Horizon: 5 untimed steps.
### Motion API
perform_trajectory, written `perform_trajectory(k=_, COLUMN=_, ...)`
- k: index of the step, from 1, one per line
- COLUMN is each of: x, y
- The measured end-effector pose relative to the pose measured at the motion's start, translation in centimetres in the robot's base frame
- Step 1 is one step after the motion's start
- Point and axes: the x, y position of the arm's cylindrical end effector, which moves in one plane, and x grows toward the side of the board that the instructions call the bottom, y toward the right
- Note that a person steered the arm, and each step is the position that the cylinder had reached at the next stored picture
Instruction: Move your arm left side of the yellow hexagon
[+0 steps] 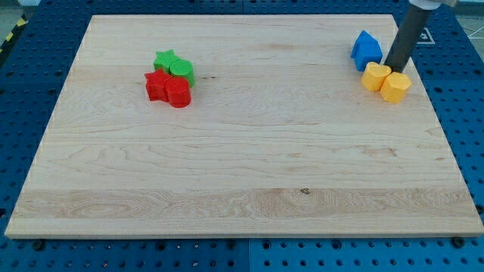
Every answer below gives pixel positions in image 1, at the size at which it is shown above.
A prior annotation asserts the red cylinder block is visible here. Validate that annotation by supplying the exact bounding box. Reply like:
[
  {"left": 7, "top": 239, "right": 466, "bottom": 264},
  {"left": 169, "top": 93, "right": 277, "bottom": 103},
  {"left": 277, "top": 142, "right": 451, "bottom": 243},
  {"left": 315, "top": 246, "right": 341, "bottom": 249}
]
[{"left": 166, "top": 77, "right": 191, "bottom": 108}]

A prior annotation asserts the red star block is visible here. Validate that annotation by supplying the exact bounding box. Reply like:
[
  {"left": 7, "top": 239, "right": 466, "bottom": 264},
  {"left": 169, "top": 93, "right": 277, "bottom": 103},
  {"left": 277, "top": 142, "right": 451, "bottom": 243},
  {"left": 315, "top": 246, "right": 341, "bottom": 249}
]
[{"left": 144, "top": 69, "right": 172, "bottom": 102}]

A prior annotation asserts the green cylinder block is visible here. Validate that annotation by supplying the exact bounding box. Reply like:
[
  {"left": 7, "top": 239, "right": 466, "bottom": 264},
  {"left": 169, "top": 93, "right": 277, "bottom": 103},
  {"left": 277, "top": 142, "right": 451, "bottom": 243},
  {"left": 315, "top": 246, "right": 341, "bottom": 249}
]
[{"left": 169, "top": 59, "right": 195, "bottom": 87}]

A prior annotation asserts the yellow black hazard tape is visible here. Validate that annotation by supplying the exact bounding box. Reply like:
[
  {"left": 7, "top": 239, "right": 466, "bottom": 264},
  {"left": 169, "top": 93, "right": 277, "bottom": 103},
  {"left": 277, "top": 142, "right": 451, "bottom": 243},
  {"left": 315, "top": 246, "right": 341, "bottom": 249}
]
[{"left": 1, "top": 14, "right": 29, "bottom": 55}]

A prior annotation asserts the blue house-shaped block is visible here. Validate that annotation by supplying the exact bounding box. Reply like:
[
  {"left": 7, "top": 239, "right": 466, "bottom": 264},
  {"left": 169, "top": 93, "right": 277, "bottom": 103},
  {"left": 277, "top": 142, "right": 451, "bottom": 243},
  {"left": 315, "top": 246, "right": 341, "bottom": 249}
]
[{"left": 350, "top": 30, "right": 383, "bottom": 72}]

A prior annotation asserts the green star block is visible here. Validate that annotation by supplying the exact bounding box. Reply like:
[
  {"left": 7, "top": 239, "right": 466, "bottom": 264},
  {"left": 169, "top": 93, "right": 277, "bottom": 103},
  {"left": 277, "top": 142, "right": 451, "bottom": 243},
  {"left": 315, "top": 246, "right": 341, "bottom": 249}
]
[{"left": 153, "top": 49, "right": 179, "bottom": 73}]

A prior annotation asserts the yellow heart-shaped block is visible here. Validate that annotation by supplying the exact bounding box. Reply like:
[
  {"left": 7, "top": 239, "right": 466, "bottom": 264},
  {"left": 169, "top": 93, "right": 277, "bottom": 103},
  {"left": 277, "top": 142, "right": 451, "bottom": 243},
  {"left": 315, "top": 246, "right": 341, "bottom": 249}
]
[{"left": 361, "top": 62, "right": 392, "bottom": 91}]

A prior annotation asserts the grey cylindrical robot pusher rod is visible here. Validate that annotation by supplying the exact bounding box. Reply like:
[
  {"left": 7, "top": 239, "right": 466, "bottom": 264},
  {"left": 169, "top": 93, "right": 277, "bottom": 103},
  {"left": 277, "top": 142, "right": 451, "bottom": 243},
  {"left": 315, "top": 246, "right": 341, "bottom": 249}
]
[{"left": 384, "top": 4, "right": 433, "bottom": 73}]

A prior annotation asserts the yellow hexagon block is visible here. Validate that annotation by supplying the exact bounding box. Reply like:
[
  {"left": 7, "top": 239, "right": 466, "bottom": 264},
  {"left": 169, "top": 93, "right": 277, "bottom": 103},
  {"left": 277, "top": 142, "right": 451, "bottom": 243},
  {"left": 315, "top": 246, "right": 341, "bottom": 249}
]
[{"left": 380, "top": 72, "right": 412, "bottom": 104}]

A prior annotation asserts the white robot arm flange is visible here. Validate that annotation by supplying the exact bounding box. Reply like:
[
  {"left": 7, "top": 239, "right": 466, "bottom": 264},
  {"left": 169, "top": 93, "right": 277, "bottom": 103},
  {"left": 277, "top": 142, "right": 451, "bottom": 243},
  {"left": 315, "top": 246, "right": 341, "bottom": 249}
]
[{"left": 409, "top": 0, "right": 458, "bottom": 11}]

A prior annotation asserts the light wooden board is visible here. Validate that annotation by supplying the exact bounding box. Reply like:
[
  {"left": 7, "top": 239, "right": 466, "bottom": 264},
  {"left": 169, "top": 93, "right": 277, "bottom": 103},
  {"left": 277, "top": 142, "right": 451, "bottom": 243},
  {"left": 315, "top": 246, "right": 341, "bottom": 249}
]
[{"left": 5, "top": 14, "right": 483, "bottom": 240}]

